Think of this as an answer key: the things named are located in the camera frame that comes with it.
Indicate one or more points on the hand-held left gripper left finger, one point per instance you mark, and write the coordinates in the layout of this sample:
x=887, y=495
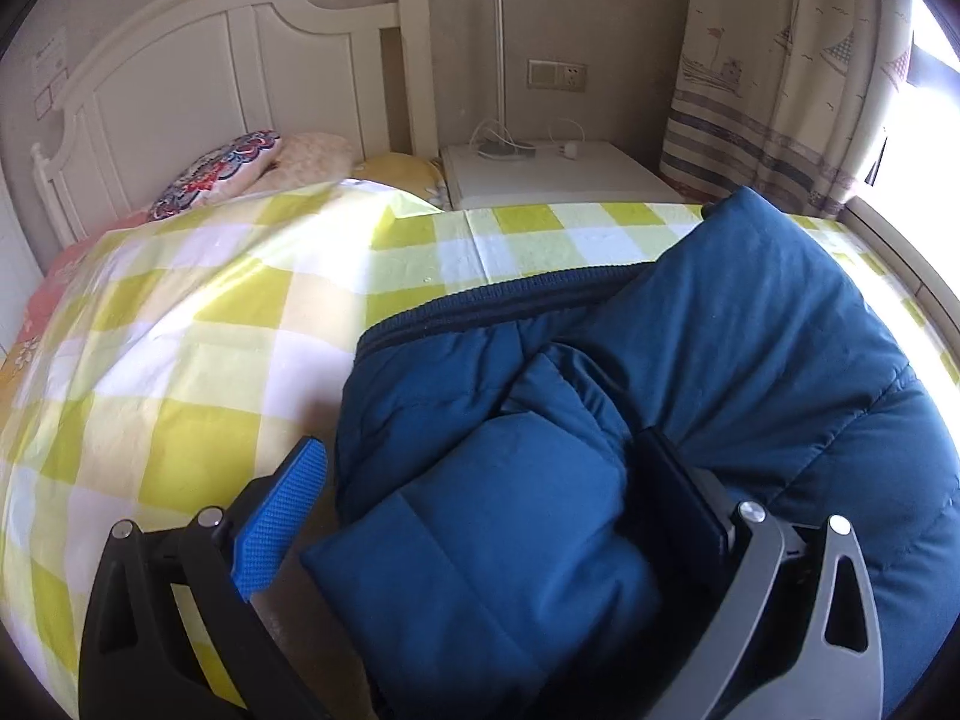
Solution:
x=279, y=521

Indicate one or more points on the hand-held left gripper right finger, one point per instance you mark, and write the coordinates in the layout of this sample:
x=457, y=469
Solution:
x=686, y=499

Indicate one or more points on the blue puffer jacket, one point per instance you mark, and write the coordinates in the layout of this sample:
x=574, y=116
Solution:
x=675, y=390

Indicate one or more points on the yellow checked blanket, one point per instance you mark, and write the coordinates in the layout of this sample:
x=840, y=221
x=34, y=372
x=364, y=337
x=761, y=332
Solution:
x=225, y=330

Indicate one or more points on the white bedside table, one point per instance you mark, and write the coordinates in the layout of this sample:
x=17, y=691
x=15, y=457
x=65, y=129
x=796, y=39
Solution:
x=555, y=172

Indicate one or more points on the colourful patterned cushion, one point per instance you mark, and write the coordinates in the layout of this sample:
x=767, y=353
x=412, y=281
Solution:
x=217, y=172

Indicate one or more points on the beige pillow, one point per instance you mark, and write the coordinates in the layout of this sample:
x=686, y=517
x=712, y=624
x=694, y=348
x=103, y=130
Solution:
x=311, y=159

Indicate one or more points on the yellow floral bed sheet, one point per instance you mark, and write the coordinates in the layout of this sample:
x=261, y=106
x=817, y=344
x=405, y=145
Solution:
x=397, y=172

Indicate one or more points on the printed striped curtain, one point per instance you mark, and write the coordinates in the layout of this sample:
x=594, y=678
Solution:
x=787, y=82

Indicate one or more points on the white wooden bed headboard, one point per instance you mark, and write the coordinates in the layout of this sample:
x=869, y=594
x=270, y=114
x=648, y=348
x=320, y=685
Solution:
x=217, y=82

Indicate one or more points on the slim silver desk lamp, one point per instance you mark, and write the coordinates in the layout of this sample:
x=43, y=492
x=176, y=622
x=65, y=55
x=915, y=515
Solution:
x=496, y=90

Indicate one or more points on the wall switch and socket plate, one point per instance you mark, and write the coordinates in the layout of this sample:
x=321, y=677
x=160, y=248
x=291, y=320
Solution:
x=556, y=75

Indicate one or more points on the paper wall notice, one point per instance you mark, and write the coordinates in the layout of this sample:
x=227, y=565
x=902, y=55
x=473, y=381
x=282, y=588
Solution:
x=51, y=71

